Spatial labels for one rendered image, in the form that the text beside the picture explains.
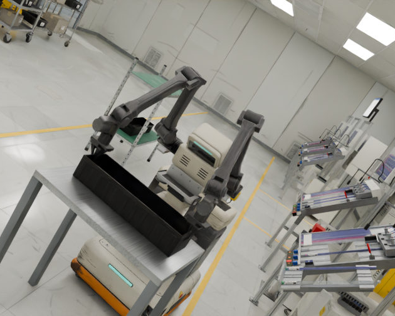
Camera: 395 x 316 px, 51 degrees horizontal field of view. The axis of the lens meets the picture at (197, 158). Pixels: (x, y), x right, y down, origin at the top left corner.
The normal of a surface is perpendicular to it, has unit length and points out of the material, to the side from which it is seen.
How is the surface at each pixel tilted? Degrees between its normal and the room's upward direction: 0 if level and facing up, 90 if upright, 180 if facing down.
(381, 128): 90
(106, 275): 90
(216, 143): 42
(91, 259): 90
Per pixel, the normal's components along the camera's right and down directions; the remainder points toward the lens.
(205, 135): 0.14, -0.58
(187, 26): -0.25, 0.13
